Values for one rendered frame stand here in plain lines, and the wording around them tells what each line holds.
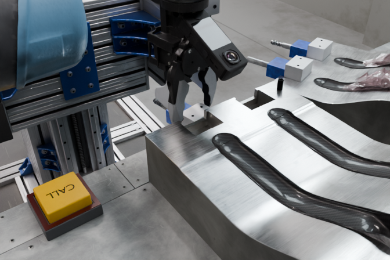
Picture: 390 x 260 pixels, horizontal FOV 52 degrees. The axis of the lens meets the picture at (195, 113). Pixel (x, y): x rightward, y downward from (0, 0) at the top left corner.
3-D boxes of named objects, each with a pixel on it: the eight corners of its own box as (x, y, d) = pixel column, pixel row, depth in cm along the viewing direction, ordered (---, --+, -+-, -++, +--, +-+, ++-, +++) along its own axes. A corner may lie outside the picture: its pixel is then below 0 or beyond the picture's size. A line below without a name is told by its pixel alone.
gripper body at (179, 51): (180, 52, 71) (179, -17, 64) (217, 68, 66) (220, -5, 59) (147, 66, 66) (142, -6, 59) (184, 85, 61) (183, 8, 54)
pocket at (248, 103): (231, 116, 67) (232, 97, 65) (253, 106, 69) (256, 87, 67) (249, 129, 64) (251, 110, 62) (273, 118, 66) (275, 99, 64)
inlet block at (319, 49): (264, 56, 91) (267, 34, 88) (274, 49, 94) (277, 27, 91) (320, 72, 85) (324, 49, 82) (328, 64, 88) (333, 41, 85)
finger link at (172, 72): (180, 98, 66) (191, 48, 63) (188, 103, 65) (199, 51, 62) (159, 101, 63) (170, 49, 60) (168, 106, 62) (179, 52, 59)
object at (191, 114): (145, 116, 76) (143, 92, 73) (164, 106, 79) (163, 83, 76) (194, 147, 68) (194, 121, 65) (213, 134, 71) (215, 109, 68)
